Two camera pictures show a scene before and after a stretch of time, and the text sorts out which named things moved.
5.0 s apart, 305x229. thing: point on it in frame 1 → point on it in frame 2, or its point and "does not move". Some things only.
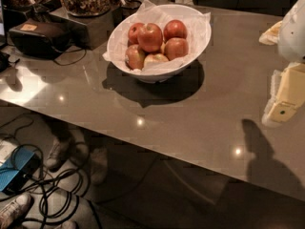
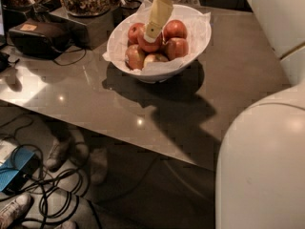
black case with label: [40, 38] does not move
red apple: [150, 37] does not move
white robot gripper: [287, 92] → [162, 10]
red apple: [174, 28] does not move
